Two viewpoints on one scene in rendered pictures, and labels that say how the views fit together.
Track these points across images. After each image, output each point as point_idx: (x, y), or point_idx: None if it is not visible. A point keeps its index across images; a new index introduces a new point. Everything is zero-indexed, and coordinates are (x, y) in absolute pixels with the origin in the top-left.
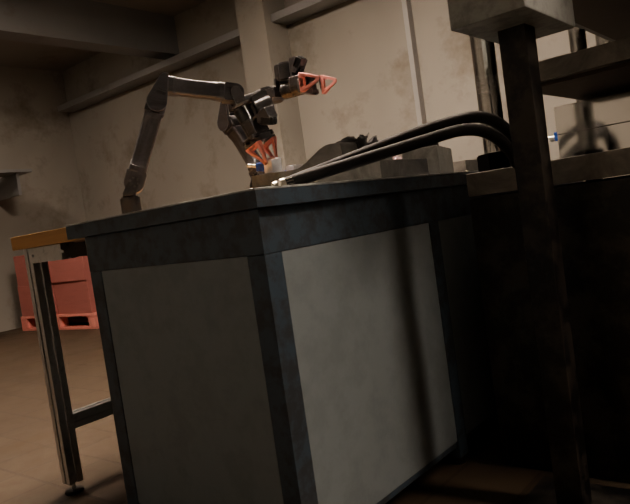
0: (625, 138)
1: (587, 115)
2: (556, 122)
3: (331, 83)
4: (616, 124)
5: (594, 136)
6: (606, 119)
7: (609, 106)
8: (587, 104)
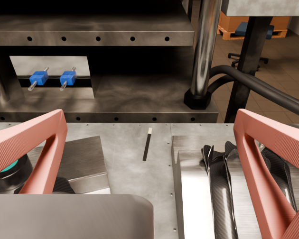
0: (101, 67)
1: (94, 57)
2: (88, 68)
3: (54, 157)
4: (98, 59)
5: (97, 71)
6: (97, 57)
7: (96, 48)
8: (93, 49)
